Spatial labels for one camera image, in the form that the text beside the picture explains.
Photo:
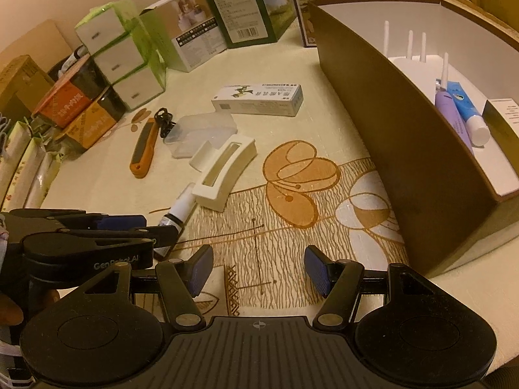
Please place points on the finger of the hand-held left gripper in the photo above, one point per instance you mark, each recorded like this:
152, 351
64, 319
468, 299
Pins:
121, 222
164, 237

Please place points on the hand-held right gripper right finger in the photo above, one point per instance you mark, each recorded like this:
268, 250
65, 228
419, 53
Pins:
316, 269

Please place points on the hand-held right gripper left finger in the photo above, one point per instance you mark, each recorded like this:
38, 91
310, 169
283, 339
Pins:
202, 269

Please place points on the small dark bottle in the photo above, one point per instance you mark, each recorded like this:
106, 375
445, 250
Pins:
178, 210

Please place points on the white curved plastic holder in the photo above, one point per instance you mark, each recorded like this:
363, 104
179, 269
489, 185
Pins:
227, 178

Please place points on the clear plastic case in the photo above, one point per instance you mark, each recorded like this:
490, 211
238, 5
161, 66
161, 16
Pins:
202, 127

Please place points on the brown cardboard storage box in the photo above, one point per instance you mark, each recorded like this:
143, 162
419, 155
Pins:
365, 129

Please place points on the white bird print ointment box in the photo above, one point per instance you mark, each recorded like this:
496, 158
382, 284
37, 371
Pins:
259, 101

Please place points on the white router with antennas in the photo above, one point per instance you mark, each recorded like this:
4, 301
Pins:
417, 73

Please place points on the blue white tube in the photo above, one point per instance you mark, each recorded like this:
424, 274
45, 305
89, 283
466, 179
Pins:
466, 105

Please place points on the white gold medicine box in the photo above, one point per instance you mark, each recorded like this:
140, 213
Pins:
505, 117

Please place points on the person's left hand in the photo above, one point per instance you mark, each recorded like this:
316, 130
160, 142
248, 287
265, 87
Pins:
10, 310

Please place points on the yellow label instant meal bowl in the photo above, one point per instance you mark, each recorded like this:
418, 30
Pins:
89, 125

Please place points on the red label instant meal bowl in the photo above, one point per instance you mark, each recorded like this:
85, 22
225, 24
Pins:
61, 101

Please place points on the black bag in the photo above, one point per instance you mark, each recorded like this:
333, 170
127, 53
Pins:
56, 73

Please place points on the white green photo box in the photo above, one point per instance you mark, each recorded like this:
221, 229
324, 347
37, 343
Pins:
190, 44

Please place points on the flat cardboard sheet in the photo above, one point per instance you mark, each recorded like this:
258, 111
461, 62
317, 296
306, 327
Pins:
36, 44

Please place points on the dark green product box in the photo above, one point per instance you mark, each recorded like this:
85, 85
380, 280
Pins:
239, 12

